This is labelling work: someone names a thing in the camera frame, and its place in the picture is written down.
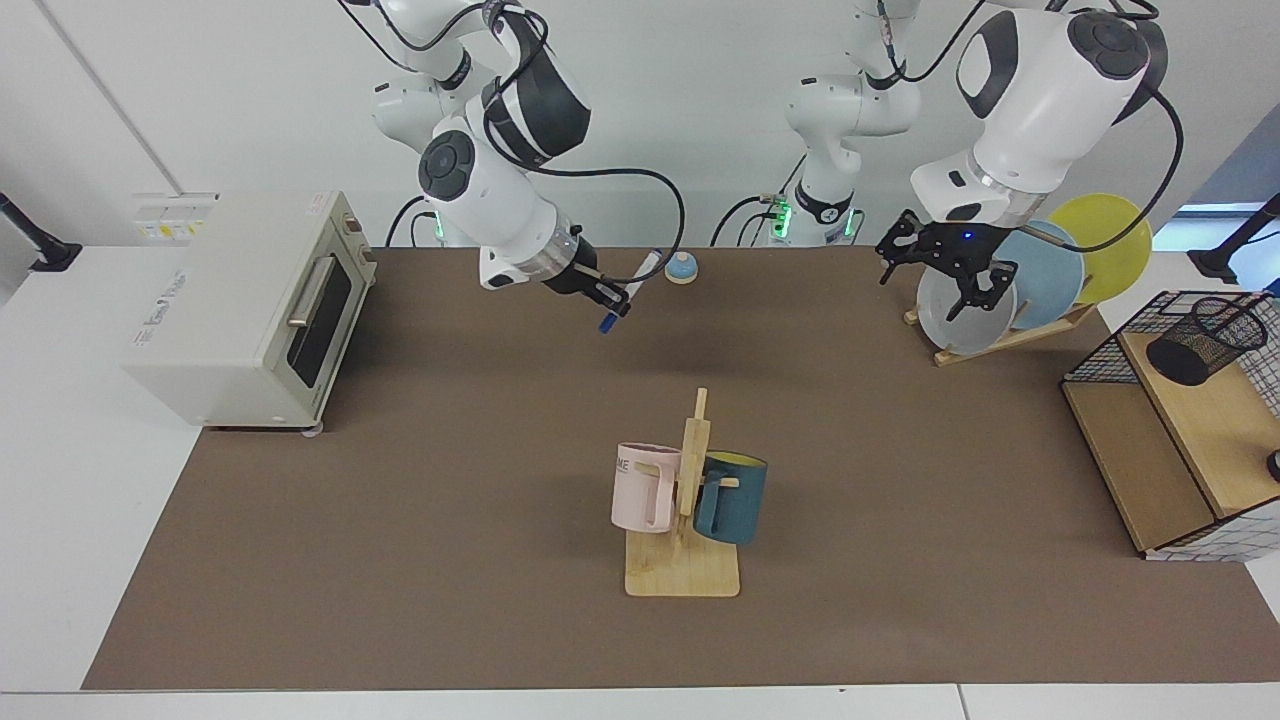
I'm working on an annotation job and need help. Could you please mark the blue and white marker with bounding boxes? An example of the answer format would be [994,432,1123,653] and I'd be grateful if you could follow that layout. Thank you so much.
[598,249,662,335]

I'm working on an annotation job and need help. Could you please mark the black mesh pen holder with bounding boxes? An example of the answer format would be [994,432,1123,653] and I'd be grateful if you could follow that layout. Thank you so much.
[1145,296,1269,388]

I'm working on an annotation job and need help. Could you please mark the grey plate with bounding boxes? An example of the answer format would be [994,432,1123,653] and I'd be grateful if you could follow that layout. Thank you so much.
[917,262,1019,356]

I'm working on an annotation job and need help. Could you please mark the wooden plate rack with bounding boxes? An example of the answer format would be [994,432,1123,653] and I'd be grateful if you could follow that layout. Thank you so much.
[903,303,1098,368]

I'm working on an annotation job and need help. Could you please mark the light blue plate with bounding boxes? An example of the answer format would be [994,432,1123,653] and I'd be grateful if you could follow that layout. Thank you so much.
[990,220,1086,331]

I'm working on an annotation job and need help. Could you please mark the yellow plate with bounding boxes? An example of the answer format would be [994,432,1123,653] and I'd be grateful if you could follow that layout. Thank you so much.
[1048,193,1153,306]

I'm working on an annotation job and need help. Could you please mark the pink cup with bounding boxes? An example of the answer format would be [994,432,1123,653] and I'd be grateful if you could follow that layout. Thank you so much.
[611,442,683,534]

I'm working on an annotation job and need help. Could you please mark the teal cup with yellow inside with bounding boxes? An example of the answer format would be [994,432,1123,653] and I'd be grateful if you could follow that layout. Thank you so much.
[693,452,769,546]

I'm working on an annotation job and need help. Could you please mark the wooden cup stand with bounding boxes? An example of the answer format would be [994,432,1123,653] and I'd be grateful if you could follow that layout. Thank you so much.
[625,388,741,599]

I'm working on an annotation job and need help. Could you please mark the brown table cloth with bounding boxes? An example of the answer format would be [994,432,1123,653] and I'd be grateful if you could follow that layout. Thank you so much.
[82,247,1280,691]

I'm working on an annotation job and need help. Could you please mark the pale toaster oven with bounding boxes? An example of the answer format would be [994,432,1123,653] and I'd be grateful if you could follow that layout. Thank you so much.
[122,190,379,433]

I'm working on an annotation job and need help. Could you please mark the black arm base cables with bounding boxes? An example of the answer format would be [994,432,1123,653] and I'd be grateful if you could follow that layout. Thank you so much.
[710,155,806,248]
[385,195,441,249]

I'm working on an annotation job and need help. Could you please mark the black arm shoulder cable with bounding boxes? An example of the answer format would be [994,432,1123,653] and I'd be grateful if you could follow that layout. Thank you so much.
[878,0,991,83]

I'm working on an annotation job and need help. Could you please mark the wire basket with wooden floor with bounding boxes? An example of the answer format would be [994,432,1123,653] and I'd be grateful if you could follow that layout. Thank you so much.
[1060,290,1280,563]

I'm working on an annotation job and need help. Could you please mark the white wall socket panel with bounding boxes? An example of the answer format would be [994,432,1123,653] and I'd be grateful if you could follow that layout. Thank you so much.
[133,192,219,241]

